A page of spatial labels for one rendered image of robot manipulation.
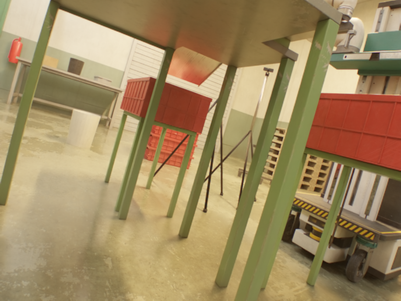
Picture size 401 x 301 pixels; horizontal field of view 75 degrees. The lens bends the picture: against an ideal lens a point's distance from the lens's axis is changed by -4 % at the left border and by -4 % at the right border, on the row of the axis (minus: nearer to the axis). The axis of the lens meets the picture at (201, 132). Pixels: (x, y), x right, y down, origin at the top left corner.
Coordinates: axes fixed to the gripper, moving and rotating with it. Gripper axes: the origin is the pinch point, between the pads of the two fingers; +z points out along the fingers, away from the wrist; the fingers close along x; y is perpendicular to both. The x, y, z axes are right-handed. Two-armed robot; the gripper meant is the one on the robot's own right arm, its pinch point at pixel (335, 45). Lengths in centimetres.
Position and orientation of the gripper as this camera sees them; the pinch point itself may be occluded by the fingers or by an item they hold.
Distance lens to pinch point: 185.4
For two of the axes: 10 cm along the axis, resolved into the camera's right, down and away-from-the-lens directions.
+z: -2.8, 9.6, 0.2
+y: 7.9, 2.2, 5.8
